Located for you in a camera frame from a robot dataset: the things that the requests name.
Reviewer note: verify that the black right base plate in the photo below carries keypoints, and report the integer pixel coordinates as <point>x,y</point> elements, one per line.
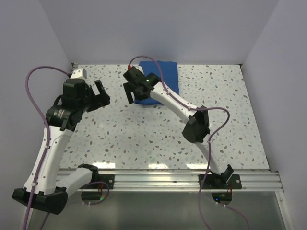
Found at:
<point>212,182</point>

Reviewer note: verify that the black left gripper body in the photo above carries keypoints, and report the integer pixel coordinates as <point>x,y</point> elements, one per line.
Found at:
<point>89,102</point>

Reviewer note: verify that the blue surgical drape cloth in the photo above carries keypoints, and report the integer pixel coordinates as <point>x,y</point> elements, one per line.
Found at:
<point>170,76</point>

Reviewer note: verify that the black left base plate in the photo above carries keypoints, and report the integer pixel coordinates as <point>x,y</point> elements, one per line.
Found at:
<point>108,179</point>

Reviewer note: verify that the aluminium mounting rail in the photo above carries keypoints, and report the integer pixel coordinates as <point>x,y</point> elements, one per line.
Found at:
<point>187,180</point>

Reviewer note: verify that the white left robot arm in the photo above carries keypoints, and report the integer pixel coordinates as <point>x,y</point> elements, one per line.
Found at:
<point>42,191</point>

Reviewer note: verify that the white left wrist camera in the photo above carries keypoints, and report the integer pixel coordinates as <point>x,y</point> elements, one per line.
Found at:
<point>79,73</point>

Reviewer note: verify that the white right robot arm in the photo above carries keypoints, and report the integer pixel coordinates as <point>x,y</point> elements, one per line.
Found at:
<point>196,120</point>

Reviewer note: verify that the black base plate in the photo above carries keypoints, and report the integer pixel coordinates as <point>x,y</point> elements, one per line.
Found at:
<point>108,179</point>
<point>212,182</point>

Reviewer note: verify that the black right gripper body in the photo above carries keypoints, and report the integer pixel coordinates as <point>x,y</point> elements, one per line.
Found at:
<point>137,95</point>

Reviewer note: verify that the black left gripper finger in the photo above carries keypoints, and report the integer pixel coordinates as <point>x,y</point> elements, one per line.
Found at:
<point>99,86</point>
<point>103,99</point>

